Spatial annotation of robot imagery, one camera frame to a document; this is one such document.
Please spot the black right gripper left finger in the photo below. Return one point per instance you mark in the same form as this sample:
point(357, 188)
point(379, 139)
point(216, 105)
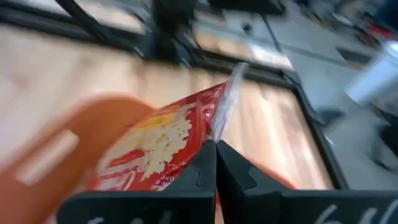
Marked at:
point(155, 207)

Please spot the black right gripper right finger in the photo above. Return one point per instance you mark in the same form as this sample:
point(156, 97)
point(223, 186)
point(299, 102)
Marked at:
point(280, 207)

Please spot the red packet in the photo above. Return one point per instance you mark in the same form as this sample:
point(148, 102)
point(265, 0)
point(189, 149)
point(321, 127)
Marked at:
point(174, 137)

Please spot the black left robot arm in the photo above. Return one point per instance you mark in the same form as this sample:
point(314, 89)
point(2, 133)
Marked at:
point(168, 31)

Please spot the orange plastic basket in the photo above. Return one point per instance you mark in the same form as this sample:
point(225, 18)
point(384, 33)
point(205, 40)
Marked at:
point(77, 124)

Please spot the black table edge frame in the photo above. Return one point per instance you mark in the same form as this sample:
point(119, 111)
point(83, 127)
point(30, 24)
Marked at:
point(311, 112)

